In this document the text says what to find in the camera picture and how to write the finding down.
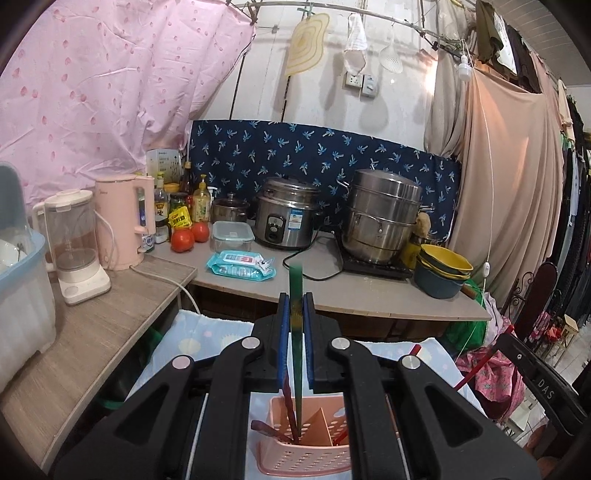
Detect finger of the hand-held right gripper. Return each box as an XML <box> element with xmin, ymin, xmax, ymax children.
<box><xmin>496</xmin><ymin>333</ymin><xmax>537</xmax><ymax>377</ymax></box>

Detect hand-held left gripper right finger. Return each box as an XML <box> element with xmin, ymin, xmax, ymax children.
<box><xmin>302</xmin><ymin>293</ymin><xmax>541</xmax><ymax>480</ymax></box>

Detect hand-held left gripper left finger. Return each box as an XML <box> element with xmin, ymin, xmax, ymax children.
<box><xmin>55</xmin><ymin>293</ymin><xmax>291</xmax><ymax>480</ymax></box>

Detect green chopstick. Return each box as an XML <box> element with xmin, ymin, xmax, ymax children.
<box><xmin>288</xmin><ymin>263</ymin><xmax>305</xmax><ymax>444</ymax></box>

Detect dark red chopstick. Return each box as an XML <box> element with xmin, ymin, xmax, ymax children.
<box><xmin>281</xmin><ymin>373</ymin><xmax>298</xmax><ymax>446</ymax></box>
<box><xmin>250</xmin><ymin>419</ymin><xmax>296</xmax><ymax>446</ymax></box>

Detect pink plastic utensil basket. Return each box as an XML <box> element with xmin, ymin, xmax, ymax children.
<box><xmin>255</xmin><ymin>394</ymin><xmax>354</xmax><ymax>478</ymax></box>

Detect pink floral cloth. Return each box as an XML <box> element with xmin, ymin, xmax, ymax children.
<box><xmin>457</xmin><ymin>342</ymin><xmax>527</xmax><ymax>421</ymax></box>

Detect green bag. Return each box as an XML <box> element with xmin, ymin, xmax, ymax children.
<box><xmin>448</xmin><ymin>318</ymin><xmax>488</xmax><ymax>352</ymax></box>

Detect white stool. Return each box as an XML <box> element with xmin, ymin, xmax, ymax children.
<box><xmin>558</xmin><ymin>314</ymin><xmax>580</xmax><ymax>347</ymax></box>

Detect dark metal chair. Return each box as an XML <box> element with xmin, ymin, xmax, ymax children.
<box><xmin>501</xmin><ymin>263</ymin><xmax>559</xmax><ymax>324</ymax></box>

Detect light blue printed tablecloth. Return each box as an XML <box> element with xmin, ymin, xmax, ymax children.
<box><xmin>129</xmin><ymin>309</ymin><xmax>485</xmax><ymax>480</ymax></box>

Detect blue wet wipes packet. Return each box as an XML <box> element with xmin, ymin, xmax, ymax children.
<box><xmin>205</xmin><ymin>249</ymin><xmax>277</xmax><ymax>281</ymax></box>

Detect black induction cooker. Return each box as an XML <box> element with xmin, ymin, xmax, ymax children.
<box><xmin>339</xmin><ymin>251</ymin><xmax>414</xmax><ymax>280</ymax></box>

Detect dark blue bowl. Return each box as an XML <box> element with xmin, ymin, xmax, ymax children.
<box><xmin>414</xmin><ymin>261</ymin><xmax>469</xmax><ymax>300</ymax></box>

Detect clear food container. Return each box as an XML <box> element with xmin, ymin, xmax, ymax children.
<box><xmin>211</xmin><ymin>220</ymin><xmax>256</xmax><ymax>252</ymax></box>

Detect yellow bowl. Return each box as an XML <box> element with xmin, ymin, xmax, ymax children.
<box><xmin>419</xmin><ymin>244</ymin><xmax>475</xmax><ymax>273</ymax></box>

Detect steel rice cooker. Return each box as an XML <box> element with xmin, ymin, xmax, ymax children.
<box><xmin>254</xmin><ymin>176</ymin><xmax>324</xmax><ymax>251</ymax></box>

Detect small steel pot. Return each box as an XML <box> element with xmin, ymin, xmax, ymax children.
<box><xmin>211</xmin><ymin>194</ymin><xmax>251</xmax><ymax>224</ymax></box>

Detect steel steamer pot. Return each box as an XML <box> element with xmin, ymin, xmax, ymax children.
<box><xmin>337</xmin><ymin>168</ymin><xmax>432</xmax><ymax>266</ymax></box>

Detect hanging clothes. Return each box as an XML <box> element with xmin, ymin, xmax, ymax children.
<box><xmin>549</xmin><ymin>83</ymin><xmax>591</xmax><ymax>333</ymax></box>

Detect beige curtain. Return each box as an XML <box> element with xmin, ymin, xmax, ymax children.
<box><xmin>425</xmin><ymin>46</ymin><xmax>573</xmax><ymax>315</ymax></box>

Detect white label sauce bottle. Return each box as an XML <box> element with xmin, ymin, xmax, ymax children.
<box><xmin>154</xmin><ymin>173</ymin><xmax>171</xmax><ymax>232</ymax></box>

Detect wooden counter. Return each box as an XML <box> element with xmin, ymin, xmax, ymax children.
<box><xmin>0</xmin><ymin>217</ymin><xmax>492</xmax><ymax>472</ymax></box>

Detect navy leaf print cloth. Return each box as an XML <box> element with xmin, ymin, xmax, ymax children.
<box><xmin>185</xmin><ymin>119</ymin><xmax>462</xmax><ymax>245</ymax></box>

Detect pink electric kettle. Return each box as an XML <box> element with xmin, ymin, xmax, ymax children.
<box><xmin>95</xmin><ymin>173</ymin><xmax>158</xmax><ymax>271</ymax></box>

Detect white carton box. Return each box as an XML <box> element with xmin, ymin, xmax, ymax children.
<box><xmin>147</xmin><ymin>148</ymin><xmax>183</xmax><ymax>185</ymax></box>

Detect white blender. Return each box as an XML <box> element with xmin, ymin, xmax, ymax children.
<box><xmin>31</xmin><ymin>189</ymin><xmax>112</xmax><ymax>306</ymax></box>

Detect grey plastic dish rack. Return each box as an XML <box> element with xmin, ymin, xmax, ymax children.
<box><xmin>0</xmin><ymin>161</ymin><xmax>56</xmax><ymax>393</ymax></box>

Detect white plastic skimmer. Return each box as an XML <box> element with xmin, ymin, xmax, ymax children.
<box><xmin>379</xmin><ymin>21</ymin><xmax>403</xmax><ymax>73</ymax></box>

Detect pink dotted curtain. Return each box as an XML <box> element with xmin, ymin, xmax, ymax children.
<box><xmin>0</xmin><ymin>0</ymin><xmax>257</xmax><ymax>204</ymax></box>

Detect white hanging cloth bag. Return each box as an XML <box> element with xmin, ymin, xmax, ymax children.
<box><xmin>342</xmin><ymin>13</ymin><xmax>369</xmax><ymax>75</ymax></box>

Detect olive hanging garment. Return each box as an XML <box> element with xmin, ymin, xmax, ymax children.
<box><xmin>475</xmin><ymin>0</ymin><xmax>506</xmax><ymax>63</ymax></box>

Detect black power cord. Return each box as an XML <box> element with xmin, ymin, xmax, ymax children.
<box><xmin>281</xmin><ymin>231</ymin><xmax>345</xmax><ymax>282</ymax></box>

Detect white cable with switch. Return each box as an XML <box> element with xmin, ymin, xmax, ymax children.
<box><xmin>462</xmin><ymin>41</ymin><xmax>497</xmax><ymax>296</ymax></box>

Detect white kettle cord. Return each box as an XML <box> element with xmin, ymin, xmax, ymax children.
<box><xmin>129</xmin><ymin>263</ymin><xmax>201</xmax><ymax>315</ymax></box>

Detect metal hanging rail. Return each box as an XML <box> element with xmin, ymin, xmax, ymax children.
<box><xmin>226</xmin><ymin>0</ymin><xmax>467</xmax><ymax>51</ymax></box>

